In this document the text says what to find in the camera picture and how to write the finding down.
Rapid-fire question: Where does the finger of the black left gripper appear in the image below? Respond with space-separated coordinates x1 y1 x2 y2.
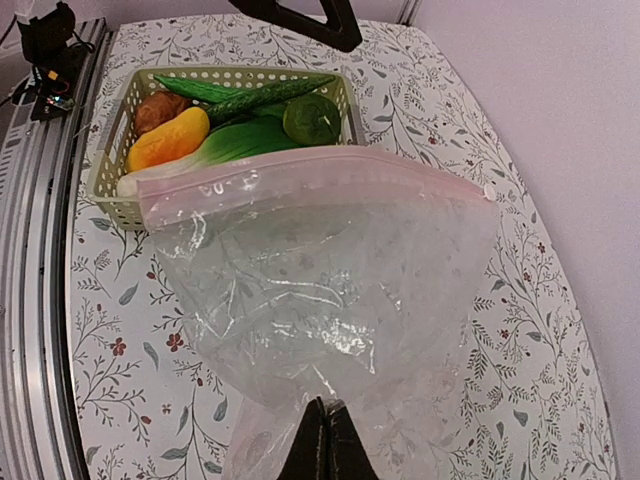
230 0 361 51

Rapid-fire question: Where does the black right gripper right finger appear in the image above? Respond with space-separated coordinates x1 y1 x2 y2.
325 400 379 480

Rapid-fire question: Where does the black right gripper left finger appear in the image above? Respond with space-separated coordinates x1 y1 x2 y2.
280 397 330 480

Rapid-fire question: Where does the clear pink zip top bag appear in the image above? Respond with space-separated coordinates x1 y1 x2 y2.
138 146 498 479

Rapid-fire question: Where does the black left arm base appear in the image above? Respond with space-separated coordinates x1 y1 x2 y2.
12 1 96 121

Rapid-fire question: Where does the dark green round fruit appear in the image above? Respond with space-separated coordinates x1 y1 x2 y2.
283 93 341 146

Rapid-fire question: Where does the green bok choy toy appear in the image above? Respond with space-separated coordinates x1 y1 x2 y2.
116 115 302 197

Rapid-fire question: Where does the green bitter gourd toy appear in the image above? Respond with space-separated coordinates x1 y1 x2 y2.
153 74 336 123

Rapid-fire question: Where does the floral white table mat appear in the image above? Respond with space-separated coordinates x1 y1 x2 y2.
69 15 617 479

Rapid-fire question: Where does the orange yellow mango toy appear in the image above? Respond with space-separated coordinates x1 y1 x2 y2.
126 107 210 173

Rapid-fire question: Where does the brown bread roll toy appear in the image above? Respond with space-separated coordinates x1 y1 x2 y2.
133 91 192 137

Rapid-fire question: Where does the beige perforated plastic basket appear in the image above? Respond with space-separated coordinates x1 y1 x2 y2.
87 65 363 233

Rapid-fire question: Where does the aluminium front rail frame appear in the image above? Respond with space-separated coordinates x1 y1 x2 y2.
1 19 113 479

